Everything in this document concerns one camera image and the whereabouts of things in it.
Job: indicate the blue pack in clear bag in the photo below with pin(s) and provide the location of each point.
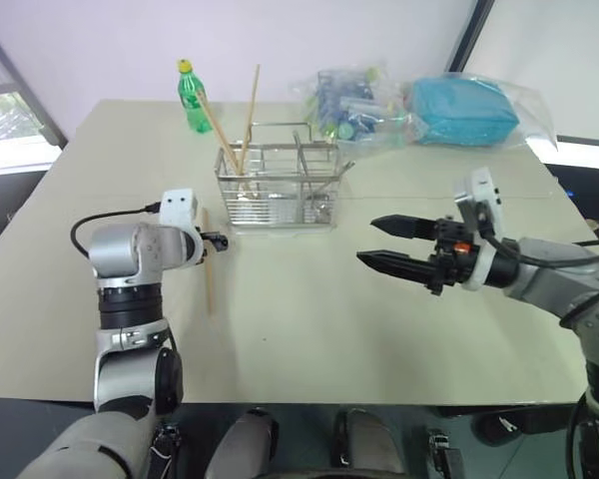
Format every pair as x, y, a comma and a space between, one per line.
459, 115

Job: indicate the green plastic bottle yellow cap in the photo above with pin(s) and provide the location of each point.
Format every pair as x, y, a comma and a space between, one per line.
193, 105

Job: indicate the clear bag of colourful items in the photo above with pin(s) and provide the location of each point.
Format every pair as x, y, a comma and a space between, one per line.
354, 110

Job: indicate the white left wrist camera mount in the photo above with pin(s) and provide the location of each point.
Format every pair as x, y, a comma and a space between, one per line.
177, 207

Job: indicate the black equipment beside table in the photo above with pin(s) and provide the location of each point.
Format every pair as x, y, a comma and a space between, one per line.
586, 189

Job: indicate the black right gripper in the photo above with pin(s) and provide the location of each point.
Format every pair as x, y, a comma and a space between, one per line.
451, 259

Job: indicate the dark window frame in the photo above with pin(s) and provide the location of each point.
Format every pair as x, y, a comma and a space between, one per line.
25, 95

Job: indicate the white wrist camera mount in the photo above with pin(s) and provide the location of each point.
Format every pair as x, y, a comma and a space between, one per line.
479, 187
177, 207

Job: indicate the metal spoon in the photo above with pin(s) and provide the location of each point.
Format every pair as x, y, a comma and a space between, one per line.
329, 187

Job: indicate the wooden chopstick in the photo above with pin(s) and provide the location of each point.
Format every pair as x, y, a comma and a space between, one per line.
250, 115
214, 127
209, 284

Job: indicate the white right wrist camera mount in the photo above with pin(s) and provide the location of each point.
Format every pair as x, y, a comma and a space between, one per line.
479, 187

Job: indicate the dark grey rounded shape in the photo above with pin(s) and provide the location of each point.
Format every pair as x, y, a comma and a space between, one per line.
367, 441
242, 444

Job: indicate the dark slanted wall post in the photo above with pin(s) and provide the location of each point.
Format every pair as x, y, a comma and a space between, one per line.
471, 32

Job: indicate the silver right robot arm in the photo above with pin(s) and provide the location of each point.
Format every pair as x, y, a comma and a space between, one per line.
569, 279

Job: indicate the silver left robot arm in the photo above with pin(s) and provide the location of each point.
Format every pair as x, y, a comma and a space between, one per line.
130, 249

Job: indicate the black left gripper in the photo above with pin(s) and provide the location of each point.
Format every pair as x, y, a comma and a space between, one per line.
205, 238

